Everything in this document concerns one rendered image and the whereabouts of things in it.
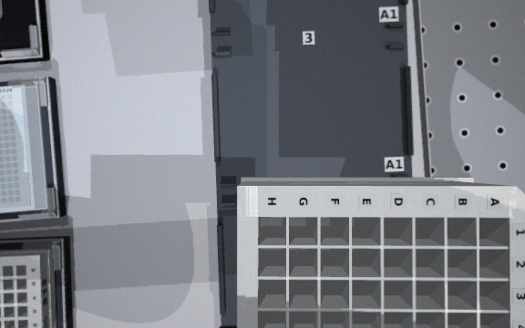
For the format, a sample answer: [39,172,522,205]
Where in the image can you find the grey flat base plate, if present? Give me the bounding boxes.
[419,0,525,194]

